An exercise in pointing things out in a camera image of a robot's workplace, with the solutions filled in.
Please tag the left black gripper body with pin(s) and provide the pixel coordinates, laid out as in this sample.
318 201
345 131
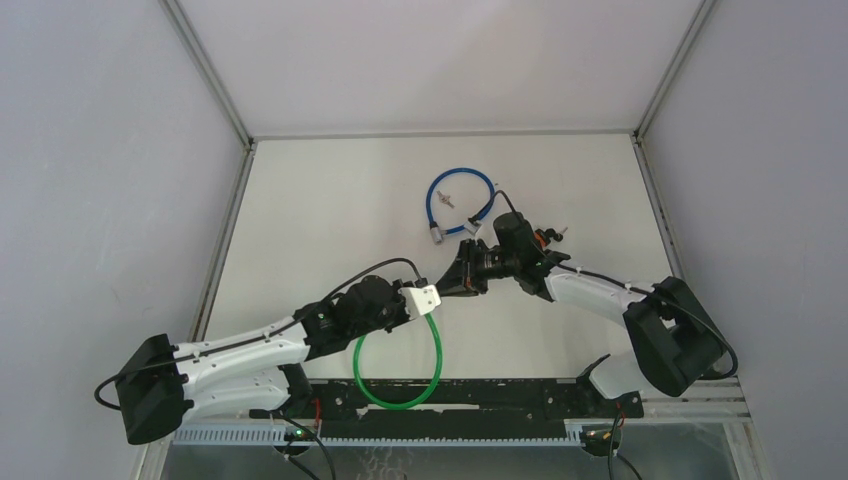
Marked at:
393 313

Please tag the silver keys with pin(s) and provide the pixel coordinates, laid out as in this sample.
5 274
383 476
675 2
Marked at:
445 199

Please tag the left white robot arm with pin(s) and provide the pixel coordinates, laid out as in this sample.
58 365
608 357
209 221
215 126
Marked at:
164 384

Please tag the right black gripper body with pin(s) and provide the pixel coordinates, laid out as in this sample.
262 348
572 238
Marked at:
477 267

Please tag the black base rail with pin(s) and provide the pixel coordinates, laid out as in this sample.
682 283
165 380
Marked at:
466 408

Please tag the orange padlock with keys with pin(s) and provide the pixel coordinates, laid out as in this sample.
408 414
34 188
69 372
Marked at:
545 238

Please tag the white slotted cable duct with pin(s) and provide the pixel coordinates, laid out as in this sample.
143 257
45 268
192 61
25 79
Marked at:
570 435

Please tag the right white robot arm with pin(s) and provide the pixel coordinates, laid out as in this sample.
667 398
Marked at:
673 341

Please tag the green cable lock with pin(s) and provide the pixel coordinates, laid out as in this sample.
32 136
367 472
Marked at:
422 357

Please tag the blue cable lock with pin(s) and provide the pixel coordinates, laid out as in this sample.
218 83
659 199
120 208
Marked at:
471 192

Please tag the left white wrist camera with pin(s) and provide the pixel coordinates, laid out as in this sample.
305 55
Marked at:
420 301

